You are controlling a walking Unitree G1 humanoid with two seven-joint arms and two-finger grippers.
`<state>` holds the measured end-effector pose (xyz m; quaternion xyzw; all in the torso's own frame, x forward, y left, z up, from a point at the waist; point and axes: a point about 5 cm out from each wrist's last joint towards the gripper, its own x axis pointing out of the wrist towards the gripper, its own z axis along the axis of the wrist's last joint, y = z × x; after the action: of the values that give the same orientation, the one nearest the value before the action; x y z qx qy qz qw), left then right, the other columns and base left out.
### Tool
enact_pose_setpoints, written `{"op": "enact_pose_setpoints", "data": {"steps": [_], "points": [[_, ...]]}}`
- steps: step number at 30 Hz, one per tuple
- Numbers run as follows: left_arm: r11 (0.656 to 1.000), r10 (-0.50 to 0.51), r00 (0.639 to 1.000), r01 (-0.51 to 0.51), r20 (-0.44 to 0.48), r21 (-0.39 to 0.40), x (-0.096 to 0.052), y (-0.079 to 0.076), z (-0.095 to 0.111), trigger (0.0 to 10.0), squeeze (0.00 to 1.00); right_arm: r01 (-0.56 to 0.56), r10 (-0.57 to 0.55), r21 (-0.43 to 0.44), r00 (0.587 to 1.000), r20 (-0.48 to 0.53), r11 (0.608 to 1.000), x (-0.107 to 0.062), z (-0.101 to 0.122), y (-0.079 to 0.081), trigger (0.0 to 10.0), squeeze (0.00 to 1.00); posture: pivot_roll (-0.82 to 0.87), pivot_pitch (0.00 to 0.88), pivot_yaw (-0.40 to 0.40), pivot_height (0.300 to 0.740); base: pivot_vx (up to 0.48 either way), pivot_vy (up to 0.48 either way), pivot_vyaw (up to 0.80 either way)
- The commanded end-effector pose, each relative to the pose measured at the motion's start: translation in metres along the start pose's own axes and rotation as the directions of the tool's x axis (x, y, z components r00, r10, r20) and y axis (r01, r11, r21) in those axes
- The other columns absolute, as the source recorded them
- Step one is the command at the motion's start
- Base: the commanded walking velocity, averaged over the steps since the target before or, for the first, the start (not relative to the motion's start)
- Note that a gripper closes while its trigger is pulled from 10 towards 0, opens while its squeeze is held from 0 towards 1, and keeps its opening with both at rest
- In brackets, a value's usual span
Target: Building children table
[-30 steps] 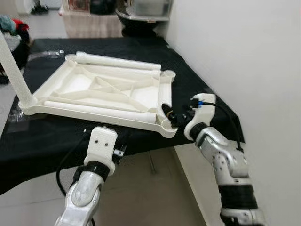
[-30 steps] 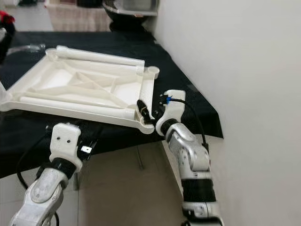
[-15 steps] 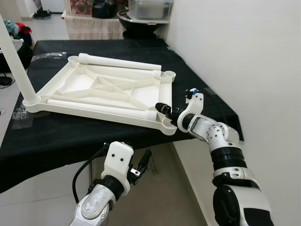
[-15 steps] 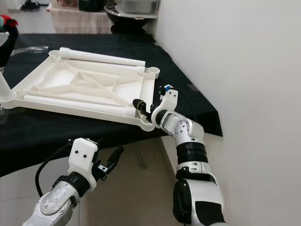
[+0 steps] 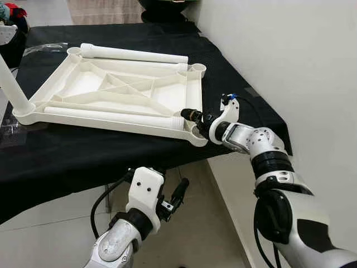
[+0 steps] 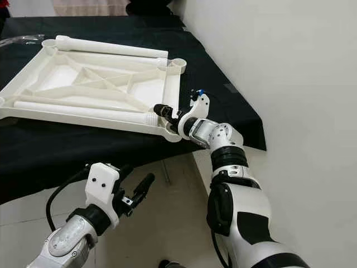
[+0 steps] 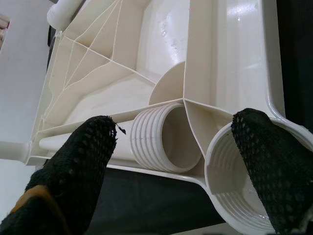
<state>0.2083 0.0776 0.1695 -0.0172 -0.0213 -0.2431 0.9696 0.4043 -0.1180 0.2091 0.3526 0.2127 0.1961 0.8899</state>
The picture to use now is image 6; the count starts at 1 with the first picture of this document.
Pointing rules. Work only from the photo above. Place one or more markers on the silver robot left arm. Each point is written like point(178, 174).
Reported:
point(70, 245)

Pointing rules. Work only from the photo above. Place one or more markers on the grey tape piece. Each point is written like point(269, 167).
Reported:
point(230, 88)

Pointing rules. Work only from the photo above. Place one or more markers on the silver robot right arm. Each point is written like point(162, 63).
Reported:
point(242, 206)

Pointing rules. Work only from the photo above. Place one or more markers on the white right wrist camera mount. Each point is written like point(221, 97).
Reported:
point(198, 109)

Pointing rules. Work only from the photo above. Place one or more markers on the yellow rubber band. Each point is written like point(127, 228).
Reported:
point(168, 111)

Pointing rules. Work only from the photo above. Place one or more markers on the beige woven cloth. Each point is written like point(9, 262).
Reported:
point(89, 6)

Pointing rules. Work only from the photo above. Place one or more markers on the white plastic table top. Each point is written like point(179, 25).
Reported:
point(72, 78)

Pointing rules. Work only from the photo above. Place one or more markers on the clear tape strip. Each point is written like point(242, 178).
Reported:
point(28, 40)

